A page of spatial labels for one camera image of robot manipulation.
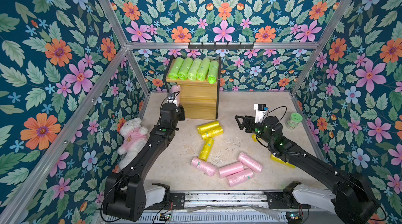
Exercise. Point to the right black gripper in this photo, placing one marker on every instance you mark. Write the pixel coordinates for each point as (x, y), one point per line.
(251, 124)

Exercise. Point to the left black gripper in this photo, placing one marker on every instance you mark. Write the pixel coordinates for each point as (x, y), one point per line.
(180, 112)

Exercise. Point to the pink roll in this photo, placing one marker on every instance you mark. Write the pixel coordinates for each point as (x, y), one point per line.
(249, 162)
(175, 88)
(240, 177)
(230, 169)
(203, 166)

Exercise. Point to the wooden three-tier shelf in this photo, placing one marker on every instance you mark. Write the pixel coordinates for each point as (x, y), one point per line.
(200, 99)

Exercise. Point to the green roll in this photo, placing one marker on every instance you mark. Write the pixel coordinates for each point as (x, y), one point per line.
(203, 69)
(192, 72)
(184, 69)

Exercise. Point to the green roll diagonal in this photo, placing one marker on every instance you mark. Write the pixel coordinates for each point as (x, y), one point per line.
(213, 72)
(174, 70)

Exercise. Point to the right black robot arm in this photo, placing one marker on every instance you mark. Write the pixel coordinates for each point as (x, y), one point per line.
(347, 195)

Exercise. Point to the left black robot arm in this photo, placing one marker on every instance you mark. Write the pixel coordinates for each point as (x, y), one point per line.
(125, 195)

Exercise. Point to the yellow roll right diagonal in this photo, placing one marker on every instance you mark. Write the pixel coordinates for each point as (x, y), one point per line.
(254, 138)

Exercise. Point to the yellow roll diagonal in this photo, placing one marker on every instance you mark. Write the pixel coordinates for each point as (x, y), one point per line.
(206, 150)
(254, 138)

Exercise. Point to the yellow roll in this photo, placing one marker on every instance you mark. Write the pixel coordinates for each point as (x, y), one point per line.
(213, 132)
(207, 126)
(272, 157)

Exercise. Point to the yellow roll top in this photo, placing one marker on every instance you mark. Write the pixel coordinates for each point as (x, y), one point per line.
(207, 126)

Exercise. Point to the yellow roll diagonal middle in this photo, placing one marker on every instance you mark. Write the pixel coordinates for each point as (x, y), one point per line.
(206, 150)

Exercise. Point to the yellow roll far right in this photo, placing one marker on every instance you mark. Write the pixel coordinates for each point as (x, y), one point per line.
(272, 157)

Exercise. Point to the green lidded jar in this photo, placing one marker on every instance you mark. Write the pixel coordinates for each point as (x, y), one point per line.
(294, 120)

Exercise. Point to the white plush toy pink shirt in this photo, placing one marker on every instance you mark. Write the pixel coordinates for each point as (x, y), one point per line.
(135, 138)

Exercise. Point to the pink roll bottom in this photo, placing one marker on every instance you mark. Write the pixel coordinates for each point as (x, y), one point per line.
(240, 177)

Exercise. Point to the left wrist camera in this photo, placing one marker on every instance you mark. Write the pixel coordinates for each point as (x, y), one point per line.
(174, 98)

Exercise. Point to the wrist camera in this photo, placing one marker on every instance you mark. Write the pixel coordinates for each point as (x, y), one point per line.
(174, 98)
(261, 111)

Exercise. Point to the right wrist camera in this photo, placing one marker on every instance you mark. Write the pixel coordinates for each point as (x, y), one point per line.
(261, 111)

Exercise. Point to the black wall hook rail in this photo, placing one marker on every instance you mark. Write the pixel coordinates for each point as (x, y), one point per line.
(220, 46)

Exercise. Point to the aluminium front rail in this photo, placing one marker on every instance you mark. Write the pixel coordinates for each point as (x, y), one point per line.
(226, 197)

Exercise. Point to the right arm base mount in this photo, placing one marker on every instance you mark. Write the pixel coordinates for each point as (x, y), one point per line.
(284, 199)

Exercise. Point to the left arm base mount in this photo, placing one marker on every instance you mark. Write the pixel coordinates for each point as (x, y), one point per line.
(166, 199)

